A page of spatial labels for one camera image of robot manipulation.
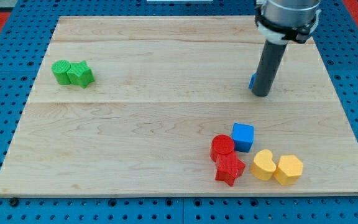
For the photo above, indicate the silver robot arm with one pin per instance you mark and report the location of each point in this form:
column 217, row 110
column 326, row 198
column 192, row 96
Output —
column 281, row 21

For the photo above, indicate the blue cube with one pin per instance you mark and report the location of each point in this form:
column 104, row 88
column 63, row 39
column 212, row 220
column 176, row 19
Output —
column 243, row 137

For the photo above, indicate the wooden board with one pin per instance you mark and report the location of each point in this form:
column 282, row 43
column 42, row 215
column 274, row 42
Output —
column 164, row 88

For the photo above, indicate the red cylinder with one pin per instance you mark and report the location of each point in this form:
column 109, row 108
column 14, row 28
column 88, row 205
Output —
column 221, row 144

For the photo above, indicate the red star block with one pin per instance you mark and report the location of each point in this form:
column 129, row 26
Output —
column 228, row 168

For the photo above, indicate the blue block behind rod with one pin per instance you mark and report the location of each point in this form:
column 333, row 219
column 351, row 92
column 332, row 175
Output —
column 251, row 83

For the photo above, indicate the yellow bean-shaped block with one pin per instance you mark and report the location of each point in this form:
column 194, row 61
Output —
column 263, row 165

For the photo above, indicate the green star block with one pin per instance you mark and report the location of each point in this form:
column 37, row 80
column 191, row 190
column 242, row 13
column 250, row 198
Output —
column 80, row 74

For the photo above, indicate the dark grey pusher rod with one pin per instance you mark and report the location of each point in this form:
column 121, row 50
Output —
column 267, row 68

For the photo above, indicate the yellow hexagon block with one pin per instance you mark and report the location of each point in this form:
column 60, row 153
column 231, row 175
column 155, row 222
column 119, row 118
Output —
column 289, row 170

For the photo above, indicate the green cylinder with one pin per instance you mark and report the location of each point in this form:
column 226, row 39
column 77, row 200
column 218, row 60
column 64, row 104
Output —
column 60, row 69

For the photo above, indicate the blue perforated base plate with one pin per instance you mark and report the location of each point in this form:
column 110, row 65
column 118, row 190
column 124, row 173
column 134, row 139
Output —
column 28, row 27

